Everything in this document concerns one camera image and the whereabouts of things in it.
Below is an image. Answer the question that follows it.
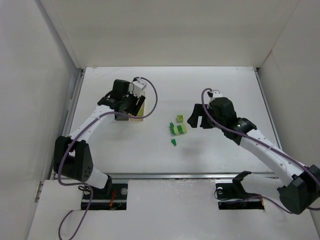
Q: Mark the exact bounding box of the lime square lego brick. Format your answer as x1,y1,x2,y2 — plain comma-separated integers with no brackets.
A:
176,115,184,123

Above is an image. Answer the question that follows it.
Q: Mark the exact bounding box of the metal table edge rail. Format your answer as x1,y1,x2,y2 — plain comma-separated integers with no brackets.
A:
53,172,278,180

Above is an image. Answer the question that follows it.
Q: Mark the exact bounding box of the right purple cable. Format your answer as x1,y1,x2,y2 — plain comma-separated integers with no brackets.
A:
201,87,320,215

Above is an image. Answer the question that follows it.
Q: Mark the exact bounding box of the grey transparent container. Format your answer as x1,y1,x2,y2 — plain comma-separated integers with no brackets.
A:
115,114,130,121

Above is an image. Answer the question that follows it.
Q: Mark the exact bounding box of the purple cable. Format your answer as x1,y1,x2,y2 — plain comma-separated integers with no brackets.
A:
201,87,320,215
57,76,158,240

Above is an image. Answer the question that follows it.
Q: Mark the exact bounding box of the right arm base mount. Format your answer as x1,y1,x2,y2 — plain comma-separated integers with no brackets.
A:
214,171,265,210

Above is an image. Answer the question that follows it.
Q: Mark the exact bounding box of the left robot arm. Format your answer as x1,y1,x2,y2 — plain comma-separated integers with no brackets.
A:
53,78,147,193

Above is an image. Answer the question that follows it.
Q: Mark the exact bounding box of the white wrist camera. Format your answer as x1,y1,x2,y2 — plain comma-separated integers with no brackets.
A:
207,89,224,104
129,77,147,97

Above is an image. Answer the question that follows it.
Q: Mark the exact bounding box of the pale yellow lego brick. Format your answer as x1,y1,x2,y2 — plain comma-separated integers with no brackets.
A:
137,107,144,117

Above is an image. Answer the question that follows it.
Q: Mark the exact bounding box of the orange transparent container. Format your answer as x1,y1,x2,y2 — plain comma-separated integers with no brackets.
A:
126,91,146,117

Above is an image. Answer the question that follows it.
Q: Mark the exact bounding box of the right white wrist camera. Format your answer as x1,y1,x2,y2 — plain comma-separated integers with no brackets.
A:
207,89,224,104

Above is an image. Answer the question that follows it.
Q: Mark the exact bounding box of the striped green lego stack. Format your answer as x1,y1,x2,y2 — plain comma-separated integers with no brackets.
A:
169,122,187,136

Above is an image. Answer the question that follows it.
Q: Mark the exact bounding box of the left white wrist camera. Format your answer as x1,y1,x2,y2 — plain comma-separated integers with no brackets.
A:
129,77,147,97

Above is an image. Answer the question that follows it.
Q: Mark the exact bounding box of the small green wedge lego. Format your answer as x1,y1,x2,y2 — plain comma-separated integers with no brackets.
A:
171,139,177,146

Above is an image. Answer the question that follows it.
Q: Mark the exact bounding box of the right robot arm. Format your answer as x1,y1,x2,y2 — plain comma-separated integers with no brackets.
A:
187,96,320,215

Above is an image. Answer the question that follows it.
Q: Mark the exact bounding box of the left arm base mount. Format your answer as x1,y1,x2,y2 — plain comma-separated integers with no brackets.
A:
88,182,128,211

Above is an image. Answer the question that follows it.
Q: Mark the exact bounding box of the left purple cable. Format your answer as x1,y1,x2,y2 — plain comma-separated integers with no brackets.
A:
57,76,158,240

